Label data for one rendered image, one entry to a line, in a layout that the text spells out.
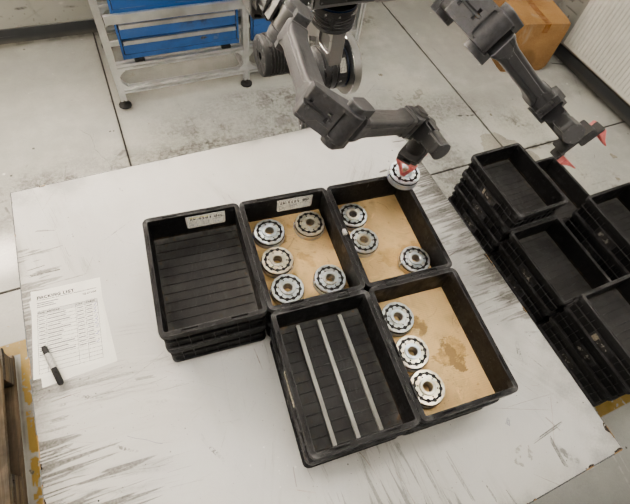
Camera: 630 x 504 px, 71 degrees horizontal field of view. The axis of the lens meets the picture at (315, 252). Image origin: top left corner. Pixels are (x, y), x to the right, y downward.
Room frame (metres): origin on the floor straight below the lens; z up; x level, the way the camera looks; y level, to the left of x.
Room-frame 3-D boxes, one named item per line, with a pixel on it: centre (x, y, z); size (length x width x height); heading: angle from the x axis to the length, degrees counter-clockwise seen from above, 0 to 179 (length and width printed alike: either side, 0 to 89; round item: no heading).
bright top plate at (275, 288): (0.62, 0.06, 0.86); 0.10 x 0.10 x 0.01
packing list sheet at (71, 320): (0.41, 0.71, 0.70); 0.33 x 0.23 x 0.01; 33
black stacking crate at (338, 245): (0.75, 0.05, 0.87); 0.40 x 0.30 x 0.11; 28
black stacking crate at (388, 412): (0.39, -0.13, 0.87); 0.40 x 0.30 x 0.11; 28
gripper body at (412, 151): (1.02, -0.23, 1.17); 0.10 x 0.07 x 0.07; 155
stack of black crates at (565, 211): (1.80, -1.22, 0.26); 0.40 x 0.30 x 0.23; 33
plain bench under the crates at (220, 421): (0.62, 0.04, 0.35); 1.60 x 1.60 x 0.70; 33
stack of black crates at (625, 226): (1.46, -1.44, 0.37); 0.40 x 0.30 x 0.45; 33
